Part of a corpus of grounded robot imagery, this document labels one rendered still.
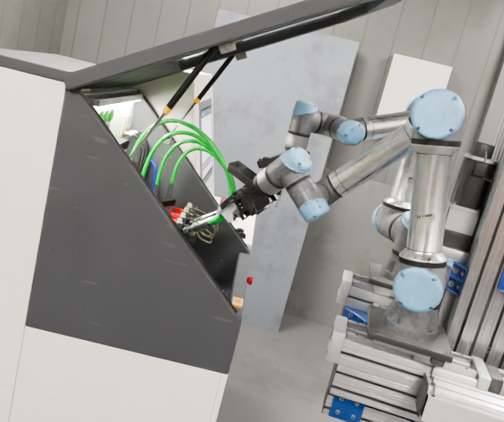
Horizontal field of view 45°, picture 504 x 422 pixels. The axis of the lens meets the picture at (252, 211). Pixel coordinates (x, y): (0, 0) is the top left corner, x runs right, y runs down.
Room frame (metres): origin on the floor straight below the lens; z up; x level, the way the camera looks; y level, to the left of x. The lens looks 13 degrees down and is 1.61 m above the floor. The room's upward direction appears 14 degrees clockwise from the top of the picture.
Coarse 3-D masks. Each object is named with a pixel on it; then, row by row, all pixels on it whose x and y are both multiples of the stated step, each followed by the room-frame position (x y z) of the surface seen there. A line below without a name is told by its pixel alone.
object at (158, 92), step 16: (160, 80) 2.24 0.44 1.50; (176, 80) 2.24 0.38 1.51; (208, 80) 2.77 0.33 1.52; (160, 96) 2.24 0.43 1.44; (192, 96) 2.24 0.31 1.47; (208, 96) 2.76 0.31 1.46; (160, 112) 2.24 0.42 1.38; (176, 112) 2.24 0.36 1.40; (192, 112) 2.24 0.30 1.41; (192, 144) 2.24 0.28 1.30; (192, 160) 2.24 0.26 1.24
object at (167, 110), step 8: (216, 48) 1.56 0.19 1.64; (208, 56) 1.56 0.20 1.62; (200, 64) 1.56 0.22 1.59; (192, 72) 1.56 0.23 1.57; (192, 80) 1.56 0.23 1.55; (184, 88) 1.56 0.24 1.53; (176, 96) 1.56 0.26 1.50; (168, 104) 1.57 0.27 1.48; (168, 112) 1.57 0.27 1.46; (160, 120) 1.57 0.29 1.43; (152, 128) 1.57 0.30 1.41
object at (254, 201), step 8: (256, 176) 1.65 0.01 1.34; (256, 184) 1.63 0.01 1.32; (240, 192) 1.67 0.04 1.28; (248, 192) 1.68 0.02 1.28; (256, 192) 1.66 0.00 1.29; (240, 200) 1.69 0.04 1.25; (248, 200) 1.66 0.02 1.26; (256, 200) 1.66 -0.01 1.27; (264, 200) 1.64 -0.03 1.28; (272, 200) 1.65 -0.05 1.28; (240, 208) 1.69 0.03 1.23; (248, 208) 1.66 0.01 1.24; (256, 208) 1.66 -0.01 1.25; (264, 208) 1.69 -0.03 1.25; (240, 216) 1.68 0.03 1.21; (248, 216) 1.66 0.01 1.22
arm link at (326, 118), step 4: (320, 112) 2.02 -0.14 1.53; (324, 112) 2.04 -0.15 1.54; (324, 116) 2.02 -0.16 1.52; (328, 116) 2.02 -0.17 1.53; (332, 116) 2.01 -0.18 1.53; (336, 116) 2.00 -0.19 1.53; (340, 116) 2.00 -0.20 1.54; (324, 120) 2.01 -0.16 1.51; (328, 120) 2.00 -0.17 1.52; (332, 120) 1.98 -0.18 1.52; (320, 124) 2.00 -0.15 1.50; (324, 124) 2.01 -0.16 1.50; (328, 124) 1.98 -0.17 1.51; (320, 128) 2.01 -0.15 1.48; (324, 128) 2.01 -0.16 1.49; (328, 128) 1.98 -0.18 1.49; (316, 132) 2.02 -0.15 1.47; (320, 132) 2.02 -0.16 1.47; (324, 132) 2.02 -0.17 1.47; (328, 132) 1.98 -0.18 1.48; (328, 136) 2.02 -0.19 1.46
